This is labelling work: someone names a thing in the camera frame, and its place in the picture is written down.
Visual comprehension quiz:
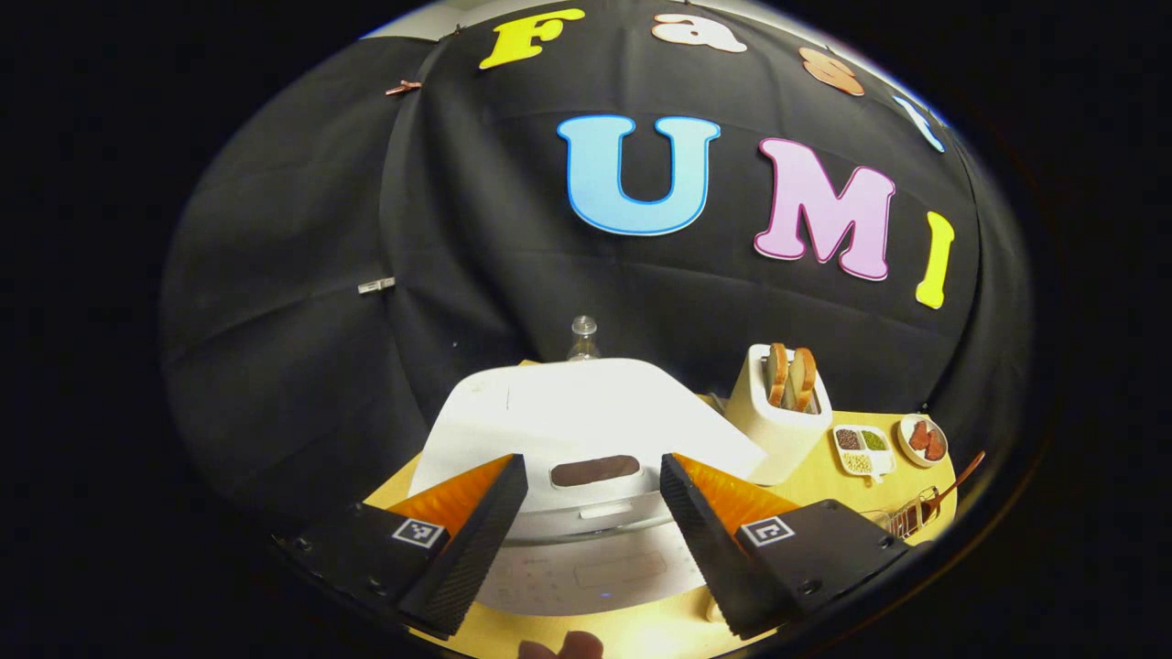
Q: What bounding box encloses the brown wooden spoon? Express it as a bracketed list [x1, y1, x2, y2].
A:
[902, 450, 987, 532]

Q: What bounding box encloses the white toaster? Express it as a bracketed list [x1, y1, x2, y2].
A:
[725, 343, 834, 487]

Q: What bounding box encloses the white round plate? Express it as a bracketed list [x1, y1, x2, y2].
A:
[896, 414, 950, 469]

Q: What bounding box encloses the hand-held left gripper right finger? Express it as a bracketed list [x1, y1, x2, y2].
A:
[659, 452, 917, 642]

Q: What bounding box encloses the white rice cooker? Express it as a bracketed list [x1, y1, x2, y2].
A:
[407, 357, 768, 617]

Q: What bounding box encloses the metal wire chopstick holder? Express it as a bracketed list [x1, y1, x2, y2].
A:
[861, 487, 942, 541]

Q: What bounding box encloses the white divided dish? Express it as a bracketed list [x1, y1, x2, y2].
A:
[831, 424, 896, 484]

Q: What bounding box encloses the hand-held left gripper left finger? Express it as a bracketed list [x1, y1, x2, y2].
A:
[275, 453, 530, 640]

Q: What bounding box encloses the small glass bottle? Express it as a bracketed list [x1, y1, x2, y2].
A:
[567, 316, 602, 362]

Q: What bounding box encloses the black backdrop cloth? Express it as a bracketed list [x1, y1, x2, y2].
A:
[160, 0, 1034, 541]

